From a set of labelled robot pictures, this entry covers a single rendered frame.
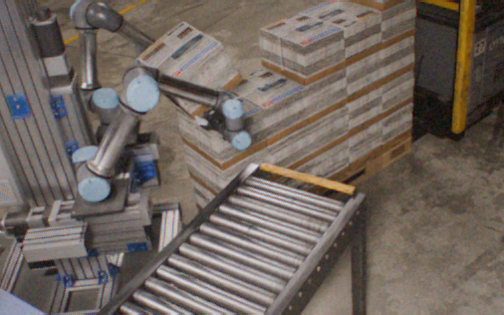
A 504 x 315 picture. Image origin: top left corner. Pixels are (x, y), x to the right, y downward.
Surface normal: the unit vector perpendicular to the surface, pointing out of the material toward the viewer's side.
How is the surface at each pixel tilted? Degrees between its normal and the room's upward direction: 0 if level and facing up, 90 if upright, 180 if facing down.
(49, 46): 90
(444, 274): 0
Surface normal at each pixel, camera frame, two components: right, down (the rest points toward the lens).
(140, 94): 0.40, 0.38
